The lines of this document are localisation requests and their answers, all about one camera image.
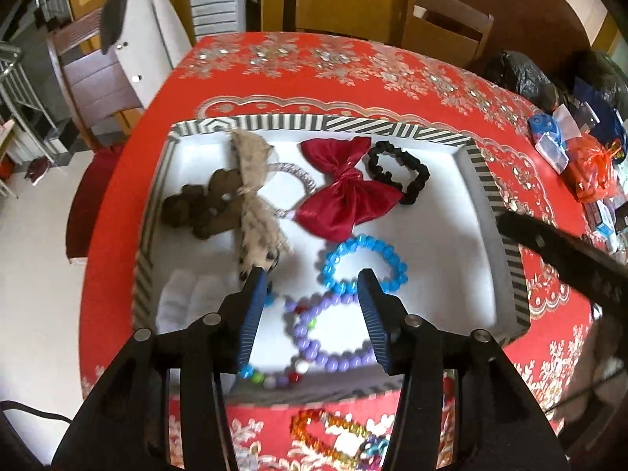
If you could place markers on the blue white package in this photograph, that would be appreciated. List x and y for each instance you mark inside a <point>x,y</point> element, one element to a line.
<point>549,134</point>

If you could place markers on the metal stair railing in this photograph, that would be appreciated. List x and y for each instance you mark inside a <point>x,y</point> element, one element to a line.
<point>37,133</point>

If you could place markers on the red floral tablecloth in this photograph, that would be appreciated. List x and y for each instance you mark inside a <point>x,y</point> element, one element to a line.
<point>302,73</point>

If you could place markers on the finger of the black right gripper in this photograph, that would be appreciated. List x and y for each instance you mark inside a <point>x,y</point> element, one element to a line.
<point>593,273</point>

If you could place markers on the red satin bow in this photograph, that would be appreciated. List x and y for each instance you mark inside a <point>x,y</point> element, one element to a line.
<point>333,211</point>

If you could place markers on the wooden chair behind table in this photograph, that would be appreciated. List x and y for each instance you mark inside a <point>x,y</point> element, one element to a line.
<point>448,30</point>

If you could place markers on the dark round wooden table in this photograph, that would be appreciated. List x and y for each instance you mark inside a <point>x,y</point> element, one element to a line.
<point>547,31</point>

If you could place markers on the white fluffy scrunchie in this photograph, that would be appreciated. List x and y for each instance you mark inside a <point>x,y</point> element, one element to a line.
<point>187,296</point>

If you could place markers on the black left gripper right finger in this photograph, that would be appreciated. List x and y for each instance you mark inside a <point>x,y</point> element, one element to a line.
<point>384,316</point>

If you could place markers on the red plastic bag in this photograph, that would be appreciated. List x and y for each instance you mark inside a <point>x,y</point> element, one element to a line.
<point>589,174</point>

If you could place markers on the white jacket on chair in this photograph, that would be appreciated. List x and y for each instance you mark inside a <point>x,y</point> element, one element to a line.
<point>148,39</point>

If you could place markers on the black plastic bag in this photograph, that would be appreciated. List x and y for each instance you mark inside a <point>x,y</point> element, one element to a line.
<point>516,72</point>

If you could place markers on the black scrunchie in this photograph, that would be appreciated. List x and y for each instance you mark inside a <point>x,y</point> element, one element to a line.
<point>397,168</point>

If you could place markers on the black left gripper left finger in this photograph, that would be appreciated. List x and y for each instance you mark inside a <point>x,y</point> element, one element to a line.
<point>240,315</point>

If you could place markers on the brown leopard hair bow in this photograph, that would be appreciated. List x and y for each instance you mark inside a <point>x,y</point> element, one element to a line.
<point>231,202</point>

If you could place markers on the striped white tray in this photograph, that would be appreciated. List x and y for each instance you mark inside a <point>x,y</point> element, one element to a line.
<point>463,275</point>

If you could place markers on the wooden chair red cushion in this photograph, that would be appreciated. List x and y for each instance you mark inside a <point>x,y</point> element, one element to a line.
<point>94,88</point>

